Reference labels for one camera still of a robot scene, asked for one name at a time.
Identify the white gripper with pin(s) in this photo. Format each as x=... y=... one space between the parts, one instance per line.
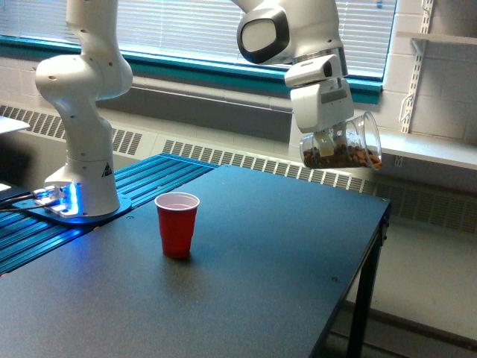
x=319 y=106

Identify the brown nuts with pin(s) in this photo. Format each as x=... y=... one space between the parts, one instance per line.
x=343 y=157

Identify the clear plastic cup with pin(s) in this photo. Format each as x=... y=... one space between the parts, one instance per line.
x=351 y=144

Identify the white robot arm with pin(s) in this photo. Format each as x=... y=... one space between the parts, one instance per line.
x=301 y=34

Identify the radiator vent grille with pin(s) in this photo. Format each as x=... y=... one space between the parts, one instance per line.
x=27 y=156

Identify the white upper shelf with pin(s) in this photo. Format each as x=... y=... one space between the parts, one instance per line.
x=437 y=38

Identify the red plastic cup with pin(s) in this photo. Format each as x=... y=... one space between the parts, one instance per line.
x=176 y=213

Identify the white window blinds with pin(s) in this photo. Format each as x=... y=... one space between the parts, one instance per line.
x=204 y=30

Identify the black table leg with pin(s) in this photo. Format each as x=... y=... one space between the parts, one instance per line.
x=365 y=289

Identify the blue aluminium mounting plate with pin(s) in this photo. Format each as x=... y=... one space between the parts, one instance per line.
x=28 y=234

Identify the white side table edge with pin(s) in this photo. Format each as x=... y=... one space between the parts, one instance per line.
x=9 y=125

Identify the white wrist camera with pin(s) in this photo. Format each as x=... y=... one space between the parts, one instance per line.
x=314 y=70

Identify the white wall shelf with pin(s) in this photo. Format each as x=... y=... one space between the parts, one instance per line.
x=428 y=148

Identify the white shelf bracket rail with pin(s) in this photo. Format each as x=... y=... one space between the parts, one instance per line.
x=408 y=103

